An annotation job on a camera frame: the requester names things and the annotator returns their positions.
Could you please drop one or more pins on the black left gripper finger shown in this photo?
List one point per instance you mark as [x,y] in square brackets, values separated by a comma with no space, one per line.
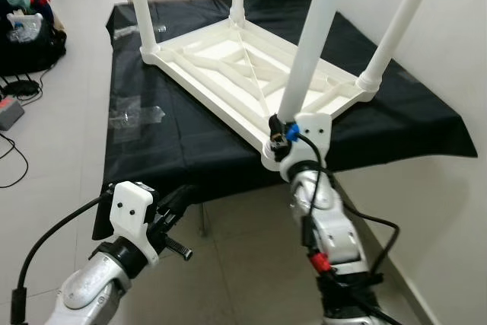
[189,199]
[170,199]

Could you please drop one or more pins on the black table cloth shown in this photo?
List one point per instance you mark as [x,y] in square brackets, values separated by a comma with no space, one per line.
[190,150]

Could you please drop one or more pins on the white plastic table top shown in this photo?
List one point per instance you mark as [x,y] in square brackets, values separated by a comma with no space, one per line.
[228,89]

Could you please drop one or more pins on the clear tape cross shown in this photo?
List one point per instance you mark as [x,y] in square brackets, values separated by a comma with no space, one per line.
[133,116]

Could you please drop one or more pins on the grey box red label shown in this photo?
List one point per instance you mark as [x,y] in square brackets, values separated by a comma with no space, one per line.
[9,112]

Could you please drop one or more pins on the black router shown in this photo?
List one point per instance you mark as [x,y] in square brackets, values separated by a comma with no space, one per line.
[21,87]

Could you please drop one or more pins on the black bag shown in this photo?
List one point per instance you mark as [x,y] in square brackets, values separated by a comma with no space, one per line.
[30,43]

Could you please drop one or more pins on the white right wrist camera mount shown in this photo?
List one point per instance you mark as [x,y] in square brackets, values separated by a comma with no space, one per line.
[316,131]

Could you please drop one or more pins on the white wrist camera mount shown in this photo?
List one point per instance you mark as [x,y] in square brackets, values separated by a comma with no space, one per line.
[316,131]
[131,207]

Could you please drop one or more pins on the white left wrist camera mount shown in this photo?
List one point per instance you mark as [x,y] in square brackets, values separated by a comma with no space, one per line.
[131,207]

